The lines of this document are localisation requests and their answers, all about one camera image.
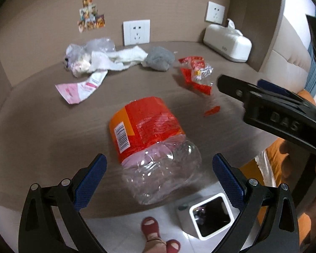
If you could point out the white wall socket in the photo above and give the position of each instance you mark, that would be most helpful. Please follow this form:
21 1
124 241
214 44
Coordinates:
215 13
136 32

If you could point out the clear plastic bag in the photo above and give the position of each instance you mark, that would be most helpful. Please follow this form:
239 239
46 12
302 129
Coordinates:
78 59

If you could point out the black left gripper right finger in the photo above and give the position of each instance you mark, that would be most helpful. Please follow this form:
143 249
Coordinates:
279 231

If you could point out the grey crumpled cloth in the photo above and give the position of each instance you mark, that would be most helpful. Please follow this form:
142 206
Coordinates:
159 59

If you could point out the pink white paper wrapper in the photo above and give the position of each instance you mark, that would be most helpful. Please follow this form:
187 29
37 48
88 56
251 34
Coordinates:
75 93

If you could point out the white square trash bin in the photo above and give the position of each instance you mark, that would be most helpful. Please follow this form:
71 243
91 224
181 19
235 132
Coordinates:
206 217

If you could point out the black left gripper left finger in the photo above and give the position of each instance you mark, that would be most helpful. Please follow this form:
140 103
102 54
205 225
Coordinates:
38 230

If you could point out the white wall socket centre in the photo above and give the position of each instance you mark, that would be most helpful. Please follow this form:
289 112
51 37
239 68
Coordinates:
136 32

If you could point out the white wall socket right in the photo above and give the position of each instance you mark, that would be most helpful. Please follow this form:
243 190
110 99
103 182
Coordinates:
215 13

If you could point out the white lace bed sheet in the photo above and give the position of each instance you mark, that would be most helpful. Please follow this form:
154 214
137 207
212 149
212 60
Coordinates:
265 168

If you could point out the beige padded headboard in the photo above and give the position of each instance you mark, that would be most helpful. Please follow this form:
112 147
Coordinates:
289 61

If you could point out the colourful wall stickers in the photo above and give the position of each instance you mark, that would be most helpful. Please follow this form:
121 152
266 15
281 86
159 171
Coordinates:
90 19

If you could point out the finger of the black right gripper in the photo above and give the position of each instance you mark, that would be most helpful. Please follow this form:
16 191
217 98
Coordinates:
271 88
292 119

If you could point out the red slipper right foot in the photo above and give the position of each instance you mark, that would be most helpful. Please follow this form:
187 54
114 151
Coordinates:
173 246

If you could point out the teal curtain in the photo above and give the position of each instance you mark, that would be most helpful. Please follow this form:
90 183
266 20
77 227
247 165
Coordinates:
310 85

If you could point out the crushed plastic bottle orange label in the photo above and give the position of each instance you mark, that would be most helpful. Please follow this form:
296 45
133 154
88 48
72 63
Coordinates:
156 156

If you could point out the white tissue paper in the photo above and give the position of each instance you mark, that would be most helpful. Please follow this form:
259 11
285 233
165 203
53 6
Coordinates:
117 60

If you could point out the orange bed blanket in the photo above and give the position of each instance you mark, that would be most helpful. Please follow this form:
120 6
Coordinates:
307 221

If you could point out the red snack wrapper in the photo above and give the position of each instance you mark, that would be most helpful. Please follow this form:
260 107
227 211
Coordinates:
197 73

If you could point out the white tissue box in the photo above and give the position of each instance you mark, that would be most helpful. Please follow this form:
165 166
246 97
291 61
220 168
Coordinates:
228 42

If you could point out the red slipper foot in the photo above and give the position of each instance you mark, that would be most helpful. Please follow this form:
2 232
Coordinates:
173 246
150 228

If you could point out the small red wrapper scrap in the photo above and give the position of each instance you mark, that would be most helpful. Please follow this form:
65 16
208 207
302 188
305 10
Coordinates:
212 111

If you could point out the red slipper left foot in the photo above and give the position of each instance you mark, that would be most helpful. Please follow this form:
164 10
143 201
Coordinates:
150 228

